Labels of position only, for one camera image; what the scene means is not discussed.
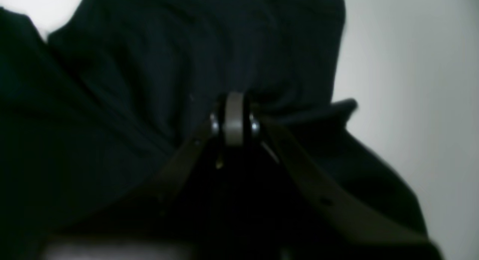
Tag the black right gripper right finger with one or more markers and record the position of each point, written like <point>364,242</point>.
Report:
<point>365,233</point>

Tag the black T-shirt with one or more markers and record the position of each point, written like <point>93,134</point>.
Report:
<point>91,114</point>

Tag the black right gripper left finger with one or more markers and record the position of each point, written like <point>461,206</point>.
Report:
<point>168,183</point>

